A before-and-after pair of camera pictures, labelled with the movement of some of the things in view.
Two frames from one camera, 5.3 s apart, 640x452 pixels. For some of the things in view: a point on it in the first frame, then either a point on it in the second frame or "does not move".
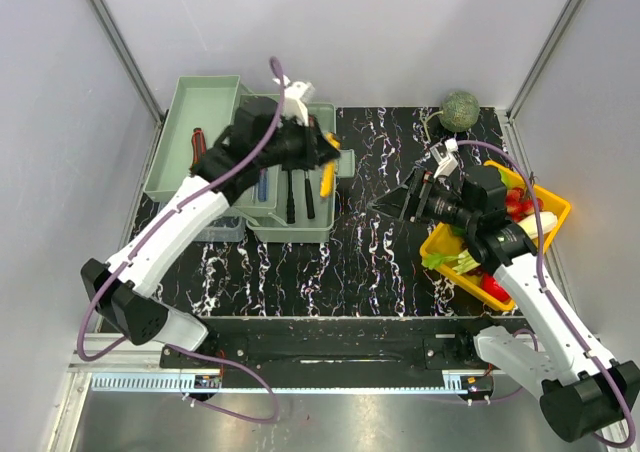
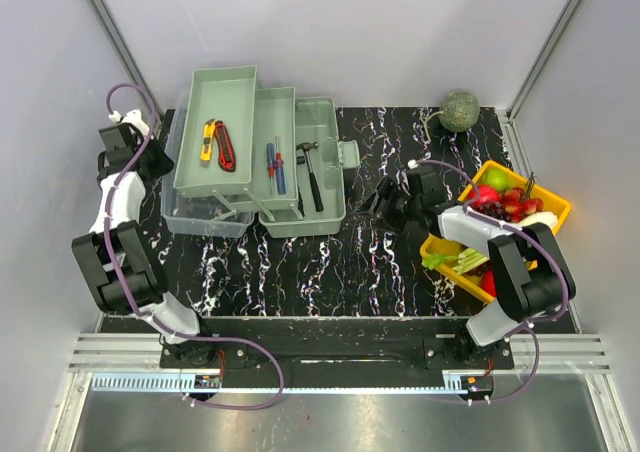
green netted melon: (459, 111) does not move
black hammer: (310, 208) to (305, 146)
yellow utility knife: (328, 170) to (207, 142)
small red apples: (518, 204) does not move
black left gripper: (317, 149) to (166, 163)
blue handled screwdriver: (263, 185) to (280, 170)
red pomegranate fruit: (491, 285) does not move
